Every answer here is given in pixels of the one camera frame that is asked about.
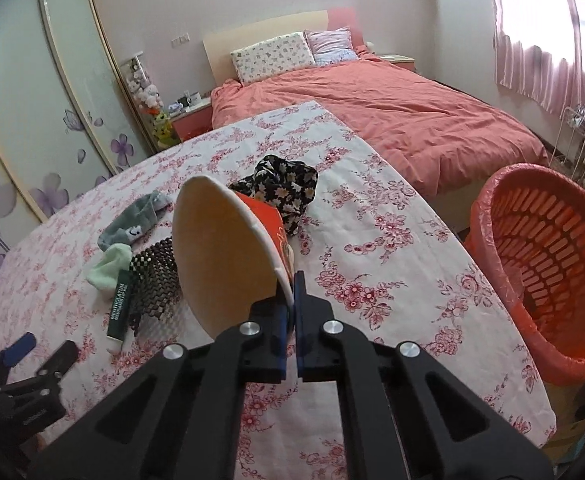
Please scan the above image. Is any green tube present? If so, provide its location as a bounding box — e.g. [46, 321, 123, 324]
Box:
[107, 270, 134, 342]

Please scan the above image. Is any red paper cup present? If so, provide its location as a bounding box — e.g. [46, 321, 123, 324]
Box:
[172, 176, 293, 338]

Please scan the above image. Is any red plastic trash basket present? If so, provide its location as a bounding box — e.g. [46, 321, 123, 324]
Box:
[465, 164, 585, 386]

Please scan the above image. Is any light green sock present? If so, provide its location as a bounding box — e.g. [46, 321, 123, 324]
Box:
[86, 243, 133, 296]

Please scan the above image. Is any black mesh mat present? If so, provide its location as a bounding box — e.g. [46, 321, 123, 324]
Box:
[129, 237, 182, 335]

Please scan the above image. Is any floral pink white bedsheet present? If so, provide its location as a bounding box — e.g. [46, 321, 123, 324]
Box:
[0, 102, 556, 479]

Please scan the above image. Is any grey green sock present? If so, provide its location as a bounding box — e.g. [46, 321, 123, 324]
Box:
[97, 190, 172, 252]

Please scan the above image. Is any wardrobe with purple flowers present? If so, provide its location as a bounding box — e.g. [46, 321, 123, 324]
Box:
[0, 0, 154, 269]

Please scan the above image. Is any black floral cloth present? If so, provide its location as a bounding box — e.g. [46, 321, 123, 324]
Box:
[228, 154, 318, 236]

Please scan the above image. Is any pink left nightstand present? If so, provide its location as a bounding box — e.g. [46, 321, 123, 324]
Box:
[171, 98, 213, 142]

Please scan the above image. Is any coral pink duvet bed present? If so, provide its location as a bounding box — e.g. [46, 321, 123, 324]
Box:
[212, 50, 548, 198]

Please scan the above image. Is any plush toy display tube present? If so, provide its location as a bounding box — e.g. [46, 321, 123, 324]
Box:
[121, 52, 180, 151]

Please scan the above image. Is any black white mug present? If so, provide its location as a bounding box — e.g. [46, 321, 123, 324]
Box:
[185, 92, 201, 107]

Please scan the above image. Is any right nightstand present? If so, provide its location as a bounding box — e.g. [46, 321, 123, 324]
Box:
[377, 54, 417, 73]

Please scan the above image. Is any beige pink headboard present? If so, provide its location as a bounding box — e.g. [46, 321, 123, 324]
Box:
[204, 8, 365, 86]

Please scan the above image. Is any pink curtain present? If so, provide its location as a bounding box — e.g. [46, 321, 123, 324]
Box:
[493, 0, 585, 116]

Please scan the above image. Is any pink striped pillow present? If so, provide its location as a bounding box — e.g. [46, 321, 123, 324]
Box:
[304, 27, 358, 66]

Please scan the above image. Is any floral white pillow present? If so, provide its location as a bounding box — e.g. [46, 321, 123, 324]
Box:
[230, 32, 316, 86]

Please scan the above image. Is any white wire rack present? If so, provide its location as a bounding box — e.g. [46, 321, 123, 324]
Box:
[546, 94, 585, 196]

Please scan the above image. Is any wall socket plate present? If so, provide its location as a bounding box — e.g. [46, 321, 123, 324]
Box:
[171, 34, 190, 48]

